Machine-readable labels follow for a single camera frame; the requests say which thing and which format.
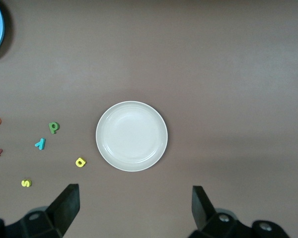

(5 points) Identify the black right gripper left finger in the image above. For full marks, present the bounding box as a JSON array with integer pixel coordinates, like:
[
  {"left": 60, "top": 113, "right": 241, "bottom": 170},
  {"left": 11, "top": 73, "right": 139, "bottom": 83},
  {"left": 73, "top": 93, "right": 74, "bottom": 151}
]
[{"left": 0, "top": 183, "right": 80, "bottom": 238}]

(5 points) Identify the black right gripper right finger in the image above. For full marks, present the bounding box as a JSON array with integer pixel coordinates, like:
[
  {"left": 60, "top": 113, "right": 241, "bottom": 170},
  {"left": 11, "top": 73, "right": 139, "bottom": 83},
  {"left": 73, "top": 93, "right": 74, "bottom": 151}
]
[{"left": 187, "top": 185, "right": 293, "bottom": 238}]

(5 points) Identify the teal foam letter y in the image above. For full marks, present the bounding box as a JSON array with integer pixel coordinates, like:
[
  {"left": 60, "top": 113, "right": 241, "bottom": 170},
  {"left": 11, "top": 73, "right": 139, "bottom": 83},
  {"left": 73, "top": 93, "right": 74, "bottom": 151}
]
[{"left": 34, "top": 138, "right": 46, "bottom": 150}]

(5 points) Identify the green foam letter p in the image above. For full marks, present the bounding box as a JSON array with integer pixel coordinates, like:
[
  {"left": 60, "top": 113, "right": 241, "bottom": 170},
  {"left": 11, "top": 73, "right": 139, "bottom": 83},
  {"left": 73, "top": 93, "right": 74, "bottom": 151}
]
[{"left": 48, "top": 121, "right": 60, "bottom": 135}]

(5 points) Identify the beige brown plate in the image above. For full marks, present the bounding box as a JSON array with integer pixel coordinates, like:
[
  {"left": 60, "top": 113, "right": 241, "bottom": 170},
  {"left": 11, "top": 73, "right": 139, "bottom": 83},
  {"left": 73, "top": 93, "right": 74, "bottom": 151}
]
[{"left": 95, "top": 100, "right": 168, "bottom": 173}]

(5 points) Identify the brown paper table cover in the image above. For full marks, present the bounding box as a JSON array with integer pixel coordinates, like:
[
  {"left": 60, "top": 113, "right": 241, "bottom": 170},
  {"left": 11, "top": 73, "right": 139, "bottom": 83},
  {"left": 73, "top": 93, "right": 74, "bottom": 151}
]
[{"left": 0, "top": 0, "right": 298, "bottom": 238}]

